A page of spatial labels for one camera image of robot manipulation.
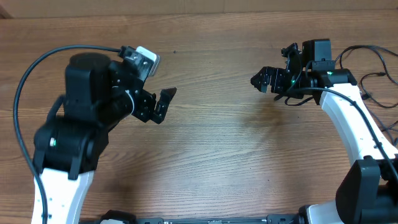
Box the black USB-A to C cable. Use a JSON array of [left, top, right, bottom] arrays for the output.
[[359, 71, 398, 147]]

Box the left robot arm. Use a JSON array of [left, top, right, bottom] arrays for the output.
[[32, 47, 176, 223]]

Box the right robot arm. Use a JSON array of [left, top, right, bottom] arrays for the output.
[[251, 39, 397, 223]]

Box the black USB-C cable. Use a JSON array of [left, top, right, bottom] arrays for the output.
[[334, 45, 398, 85]]

